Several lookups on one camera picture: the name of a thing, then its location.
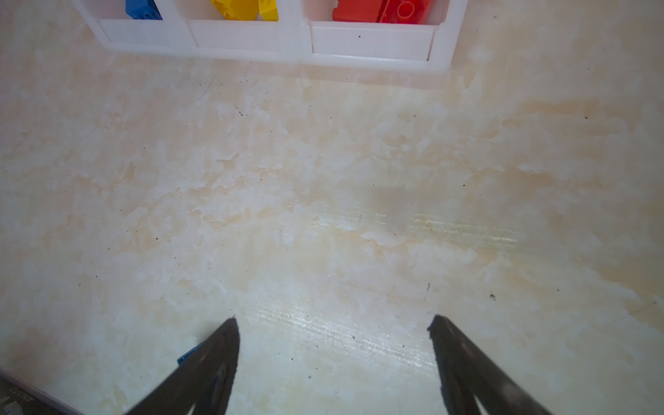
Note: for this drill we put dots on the dark blue lego brick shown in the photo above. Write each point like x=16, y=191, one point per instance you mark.
x=180, y=360

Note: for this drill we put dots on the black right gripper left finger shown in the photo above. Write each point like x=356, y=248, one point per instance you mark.
x=203, y=383

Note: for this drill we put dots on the white right plastic bin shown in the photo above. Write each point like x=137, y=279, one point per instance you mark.
x=424, y=48

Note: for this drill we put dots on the white left plastic bin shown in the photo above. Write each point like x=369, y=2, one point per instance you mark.
x=117, y=31

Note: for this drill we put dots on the white plastic bin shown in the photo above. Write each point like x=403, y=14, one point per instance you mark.
x=206, y=33
x=117, y=31
x=424, y=48

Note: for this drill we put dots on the white middle plastic bin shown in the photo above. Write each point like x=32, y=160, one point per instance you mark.
x=206, y=33

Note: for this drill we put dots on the red long lego brick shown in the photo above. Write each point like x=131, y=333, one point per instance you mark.
x=405, y=11

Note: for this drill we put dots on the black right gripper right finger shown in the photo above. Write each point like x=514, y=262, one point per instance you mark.
x=470, y=380

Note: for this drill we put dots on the red small lego brick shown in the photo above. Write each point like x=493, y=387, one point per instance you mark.
x=358, y=10

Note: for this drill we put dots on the yellow small lego brick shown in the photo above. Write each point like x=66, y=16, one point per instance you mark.
x=268, y=10

